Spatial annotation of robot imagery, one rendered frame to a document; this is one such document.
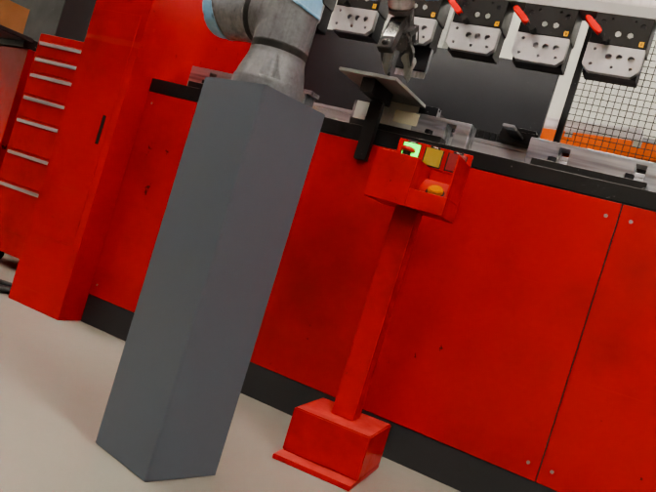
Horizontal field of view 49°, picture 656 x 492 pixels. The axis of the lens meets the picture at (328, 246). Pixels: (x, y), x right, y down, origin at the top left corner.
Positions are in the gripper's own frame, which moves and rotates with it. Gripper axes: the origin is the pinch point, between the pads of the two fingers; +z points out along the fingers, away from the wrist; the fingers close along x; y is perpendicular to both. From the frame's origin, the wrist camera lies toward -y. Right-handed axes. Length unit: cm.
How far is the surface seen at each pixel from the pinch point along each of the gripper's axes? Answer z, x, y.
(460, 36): -9.3, -13.3, 15.0
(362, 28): -7.5, 18.7, 13.6
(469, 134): 12.7, -24.3, -1.3
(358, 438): 49, -34, -88
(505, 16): -15.0, -24.3, 21.0
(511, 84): 23, -17, 59
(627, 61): -9, -61, 15
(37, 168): 59, 154, -23
